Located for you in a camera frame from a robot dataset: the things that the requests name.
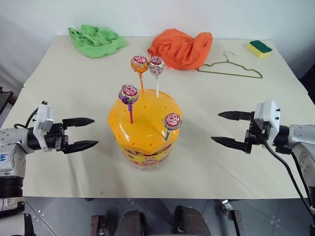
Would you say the purple wrapped lollipop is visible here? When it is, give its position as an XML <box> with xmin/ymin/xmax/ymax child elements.
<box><xmin>118</xmin><ymin>84</ymin><xmax>140</xmax><ymax>124</ymax></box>

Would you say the yellow green sponge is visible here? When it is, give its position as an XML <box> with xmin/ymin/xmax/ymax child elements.
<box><xmin>246</xmin><ymin>39</ymin><xmax>274</xmax><ymax>59</ymax></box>

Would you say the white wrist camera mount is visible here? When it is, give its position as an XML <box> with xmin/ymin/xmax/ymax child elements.
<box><xmin>253</xmin><ymin>99</ymin><xmax>282</xmax><ymax>148</ymax></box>
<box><xmin>32</xmin><ymin>100</ymin><xmax>56</xmax><ymax>150</ymax></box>

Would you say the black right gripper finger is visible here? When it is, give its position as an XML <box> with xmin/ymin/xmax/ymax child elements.
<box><xmin>210</xmin><ymin>136</ymin><xmax>252</xmax><ymax>155</ymax></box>
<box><xmin>217</xmin><ymin>111</ymin><xmax>255</xmax><ymax>121</ymax></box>

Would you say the orange wrapped lollipop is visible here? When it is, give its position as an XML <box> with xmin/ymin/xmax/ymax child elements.
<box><xmin>130</xmin><ymin>55</ymin><xmax>149</xmax><ymax>95</ymax></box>

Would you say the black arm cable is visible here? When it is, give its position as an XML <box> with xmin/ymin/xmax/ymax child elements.
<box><xmin>13</xmin><ymin>107</ymin><xmax>40</xmax><ymax>130</ymax></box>
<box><xmin>263</xmin><ymin>140</ymin><xmax>315</xmax><ymax>213</ymax></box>

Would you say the dark rounded shape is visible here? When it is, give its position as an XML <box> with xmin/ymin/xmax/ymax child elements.
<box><xmin>174</xmin><ymin>206</ymin><xmax>210</xmax><ymax>236</ymax></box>
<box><xmin>115</xmin><ymin>208</ymin><xmax>146</xmax><ymax>236</ymax></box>

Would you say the green crumpled cloth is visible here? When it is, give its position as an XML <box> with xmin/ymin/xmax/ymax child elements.
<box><xmin>67</xmin><ymin>24</ymin><xmax>128</xmax><ymax>59</ymax></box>

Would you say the silver wrapped lollipop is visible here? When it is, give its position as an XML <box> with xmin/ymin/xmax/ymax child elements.
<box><xmin>148</xmin><ymin>56</ymin><xmax>166</xmax><ymax>97</ymax></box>

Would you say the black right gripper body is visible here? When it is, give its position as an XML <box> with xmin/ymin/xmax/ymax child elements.
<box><xmin>244</xmin><ymin>112</ymin><xmax>271</xmax><ymax>146</ymax></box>

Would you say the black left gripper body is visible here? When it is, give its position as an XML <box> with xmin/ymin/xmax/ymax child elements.
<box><xmin>45</xmin><ymin>121</ymin><xmax>70</xmax><ymax>152</ymax></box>

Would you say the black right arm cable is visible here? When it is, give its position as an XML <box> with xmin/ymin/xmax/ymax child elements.
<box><xmin>263</xmin><ymin>140</ymin><xmax>315</xmax><ymax>213</ymax></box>

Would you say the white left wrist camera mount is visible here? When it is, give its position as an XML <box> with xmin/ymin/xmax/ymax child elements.
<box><xmin>32</xmin><ymin>100</ymin><xmax>56</xmax><ymax>150</ymax></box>

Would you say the blue wrapped lollipop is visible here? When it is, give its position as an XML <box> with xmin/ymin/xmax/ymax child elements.
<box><xmin>163</xmin><ymin>113</ymin><xmax>183</xmax><ymax>142</ymax></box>

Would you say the dark metal table bracket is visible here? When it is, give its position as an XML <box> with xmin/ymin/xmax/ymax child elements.
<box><xmin>23</xmin><ymin>213</ymin><xmax>35</xmax><ymax>236</ymax></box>
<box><xmin>90</xmin><ymin>214</ymin><xmax>107</xmax><ymax>236</ymax></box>
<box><xmin>220</xmin><ymin>199</ymin><xmax>245</xmax><ymax>236</ymax></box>

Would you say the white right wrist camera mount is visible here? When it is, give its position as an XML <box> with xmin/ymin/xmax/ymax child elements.
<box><xmin>253</xmin><ymin>99</ymin><xmax>282</xmax><ymax>148</ymax></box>

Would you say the yellow lollipop display tub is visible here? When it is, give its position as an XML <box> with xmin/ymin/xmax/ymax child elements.
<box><xmin>107</xmin><ymin>89</ymin><xmax>184</xmax><ymax>172</ymax></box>

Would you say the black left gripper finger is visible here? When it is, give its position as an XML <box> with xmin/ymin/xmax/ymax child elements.
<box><xmin>63</xmin><ymin>140</ymin><xmax>99</xmax><ymax>155</ymax></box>
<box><xmin>62</xmin><ymin>117</ymin><xmax>95</xmax><ymax>130</ymax></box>

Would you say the black box-shaped object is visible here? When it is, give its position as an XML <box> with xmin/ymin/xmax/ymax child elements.
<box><xmin>0</xmin><ymin>86</ymin><xmax>14</xmax><ymax>115</ymax></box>

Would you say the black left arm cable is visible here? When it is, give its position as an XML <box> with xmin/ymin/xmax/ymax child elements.
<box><xmin>13</xmin><ymin>107</ymin><xmax>40</xmax><ymax>130</ymax></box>

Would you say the thin wire clothes hanger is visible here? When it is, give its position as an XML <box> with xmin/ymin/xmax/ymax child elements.
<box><xmin>197</xmin><ymin>51</ymin><xmax>264</xmax><ymax>80</ymax></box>

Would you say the orange crumpled cloth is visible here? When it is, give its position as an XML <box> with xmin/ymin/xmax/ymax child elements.
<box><xmin>147</xmin><ymin>28</ymin><xmax>214</xmax><ymax>72</ymax></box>

